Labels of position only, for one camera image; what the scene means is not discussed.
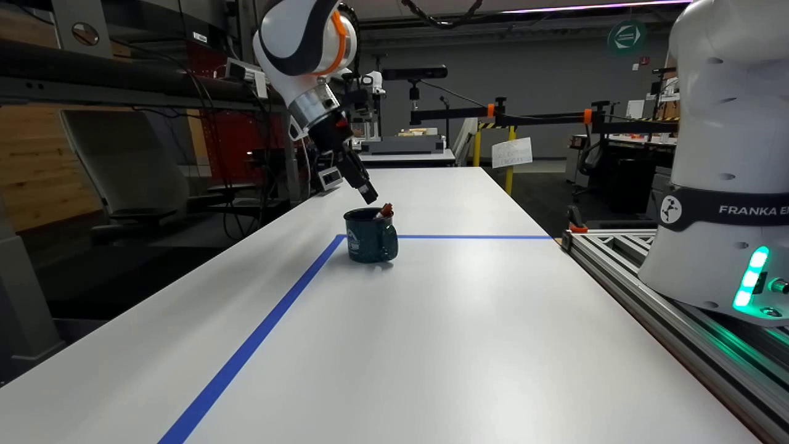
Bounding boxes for black bar with orange clamps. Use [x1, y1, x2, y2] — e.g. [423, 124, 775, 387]
[409, 99, 685, 134]

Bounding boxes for red tool cabinet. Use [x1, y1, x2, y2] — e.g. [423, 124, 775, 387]
[200, 108, 292, 188]

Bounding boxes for white background table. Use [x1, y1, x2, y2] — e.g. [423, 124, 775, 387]
[358, 130, 458, 167]

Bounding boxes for aluminium frame rail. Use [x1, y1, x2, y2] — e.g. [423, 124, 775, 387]
[559, 227, 789, 444]

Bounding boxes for round green sign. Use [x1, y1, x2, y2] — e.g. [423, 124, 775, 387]
[606, 20, 648, 56]

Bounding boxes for dark teal speckled mug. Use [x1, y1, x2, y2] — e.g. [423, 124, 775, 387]
[340, 204, 401, 266]

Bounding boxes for black sensor bar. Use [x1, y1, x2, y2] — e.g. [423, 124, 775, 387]
[380, 65, 451, 84]

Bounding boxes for white paper sign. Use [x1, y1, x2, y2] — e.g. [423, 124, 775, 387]
[491, 136, 536, 169]

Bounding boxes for long blue tape strip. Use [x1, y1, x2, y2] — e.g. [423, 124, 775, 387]
[157, 235, 347, 444]

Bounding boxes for black shelf beam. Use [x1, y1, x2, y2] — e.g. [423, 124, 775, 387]
[0, 38, 259, 107]

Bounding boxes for wooden board panel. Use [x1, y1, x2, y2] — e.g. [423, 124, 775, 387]
[0, 102, 107, 232]

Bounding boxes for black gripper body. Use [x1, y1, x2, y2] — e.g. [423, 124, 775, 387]
[306, 108, 367, 188]

